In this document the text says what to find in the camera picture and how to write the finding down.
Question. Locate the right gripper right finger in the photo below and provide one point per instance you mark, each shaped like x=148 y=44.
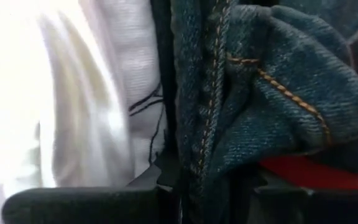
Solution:
x=306 y=208

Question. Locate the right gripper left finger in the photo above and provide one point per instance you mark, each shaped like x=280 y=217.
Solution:
x=89 y=207

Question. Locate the dark blue denim jeans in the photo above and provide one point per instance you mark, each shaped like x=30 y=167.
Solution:
x=259 y=93

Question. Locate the plain white garment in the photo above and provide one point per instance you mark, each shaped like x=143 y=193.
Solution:
x=82 y=124

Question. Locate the red plastic laundry bin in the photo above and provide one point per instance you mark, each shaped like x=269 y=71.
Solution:
x=306 y=172

